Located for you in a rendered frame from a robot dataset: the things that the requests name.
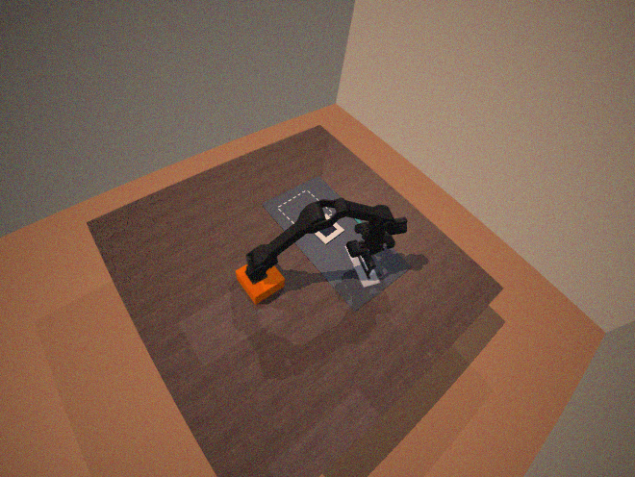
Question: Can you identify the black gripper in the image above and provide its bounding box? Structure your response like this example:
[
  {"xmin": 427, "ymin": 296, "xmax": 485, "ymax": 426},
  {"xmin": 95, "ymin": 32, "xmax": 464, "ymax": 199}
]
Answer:
[{"xmin": 346, "ymin": 230, "xmax": 395, "ymax": 258}]

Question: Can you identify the grey flat mat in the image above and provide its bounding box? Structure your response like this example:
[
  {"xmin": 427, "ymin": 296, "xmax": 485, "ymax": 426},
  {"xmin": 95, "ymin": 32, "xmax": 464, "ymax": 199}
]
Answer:
[{"xmin": 261, "ymin": 176, "xmax": 411, "ymax": 312}]

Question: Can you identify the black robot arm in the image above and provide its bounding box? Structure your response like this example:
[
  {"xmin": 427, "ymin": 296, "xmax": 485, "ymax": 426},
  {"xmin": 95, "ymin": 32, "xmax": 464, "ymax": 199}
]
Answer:
[{"xmin": 245, "ymin": 198, "xmax": 407, "ymax": 285}]

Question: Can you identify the cream square tile with dark square mark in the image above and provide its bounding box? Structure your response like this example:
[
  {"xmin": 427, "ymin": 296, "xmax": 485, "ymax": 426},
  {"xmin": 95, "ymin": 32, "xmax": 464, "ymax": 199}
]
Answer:
[{"xmin": 315, "ymin": 214, "xmax": 344, "ymax": 244}]

